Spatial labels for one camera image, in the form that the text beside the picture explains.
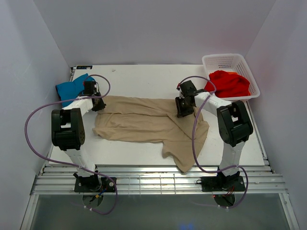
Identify beige t shirt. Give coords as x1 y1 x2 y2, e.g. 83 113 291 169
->
93 96 210 173

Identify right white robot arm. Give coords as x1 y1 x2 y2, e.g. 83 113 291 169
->
175 79 253 179

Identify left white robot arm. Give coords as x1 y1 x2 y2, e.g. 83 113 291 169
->
51 80 106 177

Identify folded blue t shirt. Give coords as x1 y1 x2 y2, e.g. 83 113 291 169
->
56 73 94 101

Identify red t shirt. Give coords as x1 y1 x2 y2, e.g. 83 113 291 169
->
209 70 250 98

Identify white plastic basket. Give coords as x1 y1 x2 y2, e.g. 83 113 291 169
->
202 54 260 101

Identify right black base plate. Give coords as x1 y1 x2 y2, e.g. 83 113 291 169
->
196 176 246 192

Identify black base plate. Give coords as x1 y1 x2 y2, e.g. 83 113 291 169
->
196 176 246 192
74 175 117 193

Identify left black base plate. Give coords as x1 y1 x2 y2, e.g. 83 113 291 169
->
74 175 117 193

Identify aluminium frame rails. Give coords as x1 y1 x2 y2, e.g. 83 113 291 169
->
32 164 288 195

